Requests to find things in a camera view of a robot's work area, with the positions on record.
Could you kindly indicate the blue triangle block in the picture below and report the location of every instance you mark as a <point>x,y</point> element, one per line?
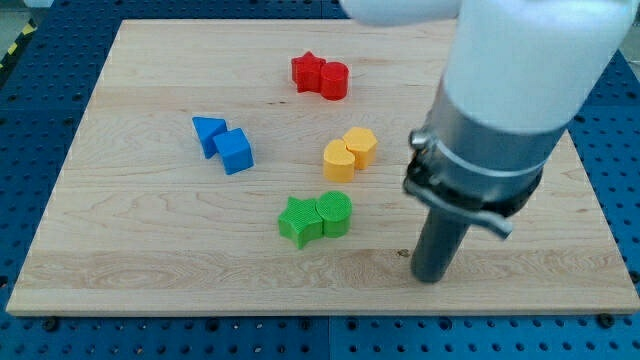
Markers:
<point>206,129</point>

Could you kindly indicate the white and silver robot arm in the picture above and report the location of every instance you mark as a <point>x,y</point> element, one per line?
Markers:
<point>517,73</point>

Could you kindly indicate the red cylinder block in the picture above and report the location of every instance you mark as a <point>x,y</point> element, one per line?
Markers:
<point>334,79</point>

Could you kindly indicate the green cylinder block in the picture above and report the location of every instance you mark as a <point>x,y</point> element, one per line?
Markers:
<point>335,208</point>

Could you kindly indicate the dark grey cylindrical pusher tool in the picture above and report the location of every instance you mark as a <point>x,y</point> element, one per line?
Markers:
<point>439,241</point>

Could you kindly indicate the yellow hexagon block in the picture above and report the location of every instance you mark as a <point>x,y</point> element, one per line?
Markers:
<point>362,143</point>

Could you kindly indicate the red star block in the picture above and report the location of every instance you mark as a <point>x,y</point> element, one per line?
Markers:
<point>306,72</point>

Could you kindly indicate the yellow heart block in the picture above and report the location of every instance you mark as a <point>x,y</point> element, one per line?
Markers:
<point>338,162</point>

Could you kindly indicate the blue cube block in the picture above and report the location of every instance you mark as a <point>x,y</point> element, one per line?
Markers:
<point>235,151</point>

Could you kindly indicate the green star block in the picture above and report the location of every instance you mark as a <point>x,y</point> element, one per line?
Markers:
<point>300,222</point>

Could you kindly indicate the light wooden board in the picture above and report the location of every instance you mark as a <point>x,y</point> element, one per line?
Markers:
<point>140,223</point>

